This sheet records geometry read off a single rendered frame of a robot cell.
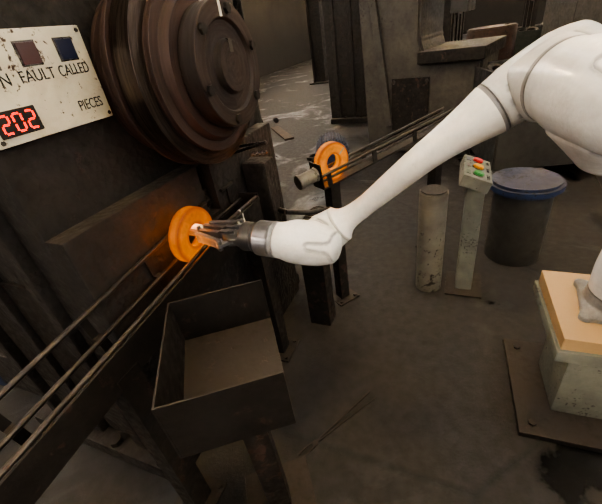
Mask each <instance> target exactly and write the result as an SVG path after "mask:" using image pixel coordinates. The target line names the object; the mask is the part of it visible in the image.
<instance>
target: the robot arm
mask: <svg viewBox="0 0 602 504"><path fill-rule="evenodd" d="M525 120H526V121H528V122H536V123H538V124H539V125H540V126H541V127H542V128H544V129H545V132H546V134H547V135H548V136H549V137H550V138H551V139H552V140H553V141H554V142H555V143H556V144H557V145H558V146H559V147H560V148H561V149H562V150H563V151H564V153H565V154H566V155H567V156H568V157H569V158H570V159H571V160H572V161H573V162H574V164H575V165H576V166H577V167H578V168H579V169H581V170H582V171H584V172H587V173H590V174H593V175H595V176H596V178H597V179H598V181H599V183H600V185H601V187H602V24H600V23H598V22H595V21H593V20H581V21H577V22H574V23H570V24H567V25H565V26H562V27H560V28H558V29H555V30H553V31H551V32H549V33H547V34H546V35H544V36H542V37H541V38H539V39H538V40H536V41H535V42H533V43H532V44H530V45H529V46H527V47H526V48H524V49H523V50H521V51H520V52H519V53H517V54H516V55H515V56H513V57H512V58H510V59H509V60H508V61H506V62H505V63H504V64H503V65H501V66H500V67H499V68H497V69H496V70H495V71H494V72H493V73H492V74H491V75H490V76H489V77H488V78H487V79H485V80H484V81H483V82H482V83H481V84H480V85H479V86H477V87H476V88H475V89H474V90H473V91H472V92H471V93H470V94H469V95H468V96H467V97H466V98H465V99H464V100H463V101H462V102H461V103H460V104H459V105H458V106H457V107H456V108H455V109H454V110H453V111H452V112H451V113H450V114H449V115H448V116H447V117H446V118H445V119H444V120H443V121H442V122H441V123H440V124H439V125H438V126H436V127H435V128H434V129H433V130H432V131H431V132H430V133H429V134H427V135H426V136H425V137H424V138H423V139H422V140H421V141H419V142H418V143H417V144H416V145H415V146H414V147H413V148H411V149H410V150H409V151H408V152H407V153H406V154H405V155H404V156H402V157H401V158H400V159H399V160H398V161H397V162H396V163H395V164H394V165H393V166H392V167H391V168H390V169H389V170H387V171H386V172H385V173H384V174H383V175H382V176H381V177H380V178H379V179H378V180H377V181H376V182H375V183H374V184H373V185H372V186H371V187H370V188H369V189H368V190H366V191H365V192H364V193H363V194H362V195H361V196H360V197H358V198H357V199H356V200H354V201H353V202H351V203H350V204H348V205H347V206H345V207H343V208H340V209H335V208H332V207H330V208H329V209H327V210H325V211H323V212H321V213H319V214H317V215H315V216H312V217H311V219H309V220H291V221H286V222H279V221H267V220H259V221H258V222H250V221H244V219H237V220H211V221H209V223H208V224H207V223H205V224H194V225H193V226H192V227H191V229H190V232H189V235H191V236H196V238H197V241H198V242H200V243H203V244H205V245H208V246H211V247H214V248H217V249H218V250H219V251H223V250H224V249H223V247H225V246H238V247H239V248H240V249H242V250H244V251H251V252H254V253H255V254H256V255H259V256H266V257H271V258H278V259H281V260H283V261H285V262H289V263H293V264H299V265H307V266H323V265H329V264H332V263H335V262H336V261H337V260H338V258H339V256H340V254H341V250H342V246H343V245H344V244H345V243H347V242H348V241H349V240H350V239H351V238H352V233H353V230H354V228H355V227H356V226H357V225H358V224H359V223H361V222H362V221H363V220H364V219H366V218H367V217H368V216H369V215H371V214H372V213H373V212H375V211H376V210H377V209H379V208H380V207H381V206H383V205H384V204H386V203H387V202H388V201H390V200H391V199H392V198H394V197H395V196H397V195H398V194H399V193H401V192H402V191H403V190H405V189H406V188H408V187H409V186H410V185H412V184H413V183H414V182H416V181H417V180H419V179H420V178H421V177H423V176H424V175H425V174H427V173H428V172H430V171H431V170H433V169H434V168H436V167H437V166H439V165H440V164H442V163H443V162H445V161H447V160H448V159H450V158H452V157H454V156H455V155H457V154H459V153H461V152H463V151H465V150H467V149H469V148H471V147H473V146H475V145H477V144H479V143H482V142H484V141H486V140H488V139H490V138H493V137H495V136H497V135H499V134H502V133H504V132H505V131H507V130H509V129H511V128H512V127H514V126H516V125H518V124H520V123H522V122H523V121H525ZM573 285H574V287H575V288H576V290H577V296H578V303H579V310H580V312H579V314H578V319H579V320H580V321H582V322H585V323H596V324H602V250H601V252H600V254H599V256H598V258H597V260H596V262H595V265H594V267H593V270H592V273H591V277H590V280H589V281H588V280H584V279H575V280H574V283H573Z"/></svg>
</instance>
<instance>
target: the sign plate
mask: <svg viewBox="0 0 602 504"><path fill-rule="evenodd" d="M63 38H70V39H71V41H72V43H73V46H74V48H75V51H76V53H77V55H78V58H74V59H67V60H62V57H61V55H60V53H59V51H58V48H57V46H56V44H55V42H54V39H63ZM28 41H33V42H34V44H35V47H36V49H37V51H38V53H39V55H40V57H41V59H42V61H43V63H38V64H31V65H24V64H23V62H22V60H21V58H20V56H19V54H18V52H17V50H16V48H15V46H14V43H16V42H28ZM27 109H30V110H31V111H32V110H33V112H34V114H35V116H36V117H35V119H33V120H29V118H32V117H34V116H33V114H32V112H31V111H28V112H25V111H24V110H27ZM14 112H18V114H15V115H12V114H11V113H14ZM20 113H21V115H22V117H23V119H24V120H21V118H20V116H19V114H20ZM1 115H4V116H5V117H8V119H9V120H10V122H11V123H8V121H7V119H6V118H5V117H3V118H0V150H4V149H7V148H10V147H13V146H16V145H20V144H23V143H26V142H29V141H32V140H36V139H39V138H42V137H45V136H48V135H52V134H55V133H58V132H61V131H64V130H68V129H71V128H74V127H77V126H80V125H84V124H87V123H90V122H93V121H96V120H100V119H103V118H106V117H109V116H112V115H113V114H112V111H111V109H110V106H109V104H108V101H107V99H106V96H105V94H104V91H103V89H102V86H101V84H100V81H99V79H98V77H97V74H96V72H95V69H94V67H93V64H92V62H91V59H90V57H89V54H88V52H87V49H86V47H85V44H84V42H83V39H82V37H81V35H80V32H79V30H78V27H77V25H65V26H46V27H28V28H9V29H0V116H1ZM11 115H12V116H13V117H14V119H15V121H16V122H13V120H12V118H11ZM28 121H30V122H31V124H32V126H33V127H34V126H37V125H39V127H38V128H35V129H34V128H33V127H31V126H30V125H29V123H28ZM23 122H25V123H26V125H27V126H28V128H26V127H25V125H24V123H23ZM5 124H10V126H7V127H4V129H5V130H6V132H7V134H5V133H4V131H3V129H2V128H3V125H5ZM15 124H17V125H18V126H19V128H20V130H19V131H18V129H17V127H16V125H15ZM23 129H27V131H24V132H21V130H23ZM12 132H14V133H15V134H14V135H10V136H8V134H9V133H12Z"/></svg>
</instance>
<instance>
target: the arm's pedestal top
mask: <svg viewBox="0 0 602 504"><path fill-rule="evenodd" d="M533 292H534V295H535V298H536V302H537V305H538V308H539V312H540V315H541V318H542V322H543V325H544V328H545V332H546V335H547V338H548V342H549V345H550V348H551V352H552V355H553V359H554V361H557V362H564V363H571V364H578V365H585V366H592V367H599V368H602V355H599V354H592V353H584V352H577V351H569V350H562V349H560V346H559V343H558V340H557V337H556V334H555V331H554V328H553V325H552V321H551V318H550V315H549V312H548V309H547V306H546V303H545V300H544V297H543V294H542V291H541V288H540V285H539V280H535V281H534V285H533Z"/></svg>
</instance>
